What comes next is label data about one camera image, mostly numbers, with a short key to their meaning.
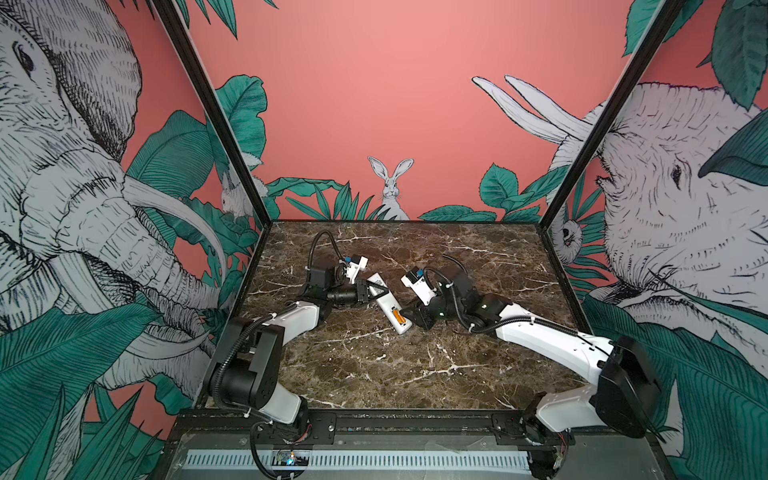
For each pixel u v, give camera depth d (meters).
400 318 0.77
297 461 0.70
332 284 0.75
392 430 0.75
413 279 0.69
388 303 0.82
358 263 0.82
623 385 0.41
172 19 0.70
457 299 0.60
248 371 0.44
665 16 0.69
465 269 1.07
